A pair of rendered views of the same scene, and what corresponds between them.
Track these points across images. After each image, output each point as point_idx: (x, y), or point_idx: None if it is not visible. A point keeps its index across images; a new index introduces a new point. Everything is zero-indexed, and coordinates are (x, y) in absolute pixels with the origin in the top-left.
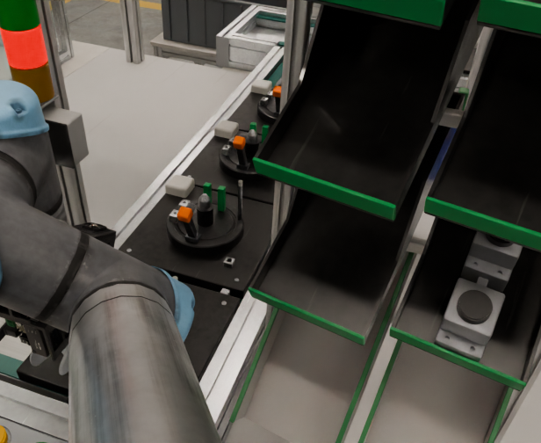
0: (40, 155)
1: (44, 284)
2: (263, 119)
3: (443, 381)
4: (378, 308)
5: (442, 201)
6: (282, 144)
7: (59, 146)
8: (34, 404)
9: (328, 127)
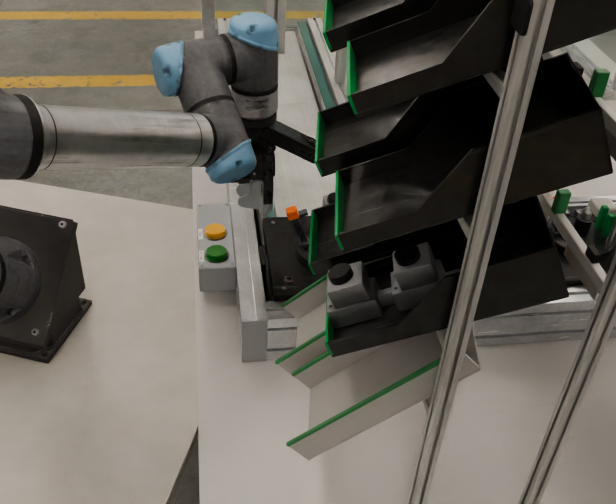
0: (254, 58)
1: (189, 100)
2: None
3: (376, 382)
4: (337, 262)
5: (337, 175)
6: (348, 118)
7: None
8: (248, 237)
9: (371, 122)
